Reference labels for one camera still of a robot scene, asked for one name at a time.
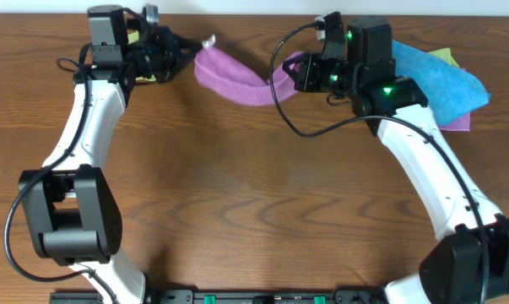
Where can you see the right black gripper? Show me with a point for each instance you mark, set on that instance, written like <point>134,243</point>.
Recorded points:
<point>302,72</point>

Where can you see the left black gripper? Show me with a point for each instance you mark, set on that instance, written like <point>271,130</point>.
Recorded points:
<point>170,54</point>

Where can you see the purple microfiber cloth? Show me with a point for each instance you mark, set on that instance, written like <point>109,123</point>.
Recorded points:
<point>226,76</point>

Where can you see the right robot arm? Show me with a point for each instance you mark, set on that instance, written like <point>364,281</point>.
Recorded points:
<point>405,96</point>

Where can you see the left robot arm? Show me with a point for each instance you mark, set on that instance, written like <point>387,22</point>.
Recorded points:
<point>72,216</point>

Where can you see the folded light green cloth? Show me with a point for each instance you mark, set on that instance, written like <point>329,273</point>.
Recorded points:
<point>133,37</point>

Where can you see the green cloth with label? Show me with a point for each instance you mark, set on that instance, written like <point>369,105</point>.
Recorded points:
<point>445,55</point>

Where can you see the blue microfiber cloth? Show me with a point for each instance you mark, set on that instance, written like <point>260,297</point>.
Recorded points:
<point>451,92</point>

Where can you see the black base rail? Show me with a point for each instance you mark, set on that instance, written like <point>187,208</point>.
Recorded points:
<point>339,296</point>

